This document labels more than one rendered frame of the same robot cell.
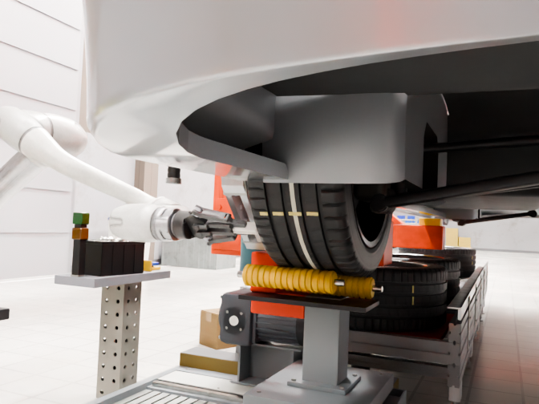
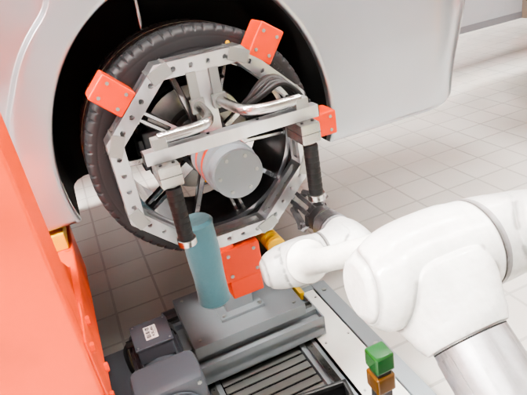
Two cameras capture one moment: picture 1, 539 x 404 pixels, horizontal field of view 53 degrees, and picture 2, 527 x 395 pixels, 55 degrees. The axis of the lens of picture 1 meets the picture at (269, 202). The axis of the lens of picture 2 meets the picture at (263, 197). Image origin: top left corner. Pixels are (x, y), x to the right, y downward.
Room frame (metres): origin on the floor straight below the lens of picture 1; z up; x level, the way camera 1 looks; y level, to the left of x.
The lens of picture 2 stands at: (2.35, 1.01, 1.34)
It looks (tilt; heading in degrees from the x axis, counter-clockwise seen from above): 27 degrees down; 228
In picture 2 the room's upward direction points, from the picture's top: 10 degrees counter-clockwise
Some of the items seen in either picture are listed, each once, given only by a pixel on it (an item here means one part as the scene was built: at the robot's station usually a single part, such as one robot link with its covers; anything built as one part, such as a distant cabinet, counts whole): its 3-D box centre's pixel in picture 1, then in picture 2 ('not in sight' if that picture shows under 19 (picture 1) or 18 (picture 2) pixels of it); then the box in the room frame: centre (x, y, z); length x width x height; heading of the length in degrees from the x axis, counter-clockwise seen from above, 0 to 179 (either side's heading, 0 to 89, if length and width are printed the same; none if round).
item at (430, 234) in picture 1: (405, 223); not in sight; (3.80, -0.96, 0.69); 0.52 x 0.17 x 0.35; 66
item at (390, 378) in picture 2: (80, 233); (380, 378); (1.78, 0.62, 0.59); 0.04 x 0.04 x 0.04; 66
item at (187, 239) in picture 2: not in sight; (179, 214); (1.80, 0.13, 0.83); 0.04 x 0.04 x 0.16
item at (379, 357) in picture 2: (81, 218); (379, 358); (1.78, 0.62, 0.64); 0.04 x 0.04 x 0.04; 66
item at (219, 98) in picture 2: not in sight; (255, 87); (1.51, 0.14, 1.03); 0.19 x 0.18 x 0.11; 66
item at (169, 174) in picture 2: not in sight; (166, 169); (1.79, 0.10, 0.93); 0.09 x 0.05 x 0.05; 66
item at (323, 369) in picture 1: (326, 346); (230, 280); (1.49, -0.17, 0.32); 0.40 x 0.30 x 0.28; 156
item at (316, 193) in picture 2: (174, 155); (313, 170); (1.49, 0.27, 0.83); 0.04 x 0.04 x 0.16
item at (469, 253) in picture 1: (436, 259); not in sight; (4.83, -1.51, 0.39); 0.66 x 0.66 x 0.24
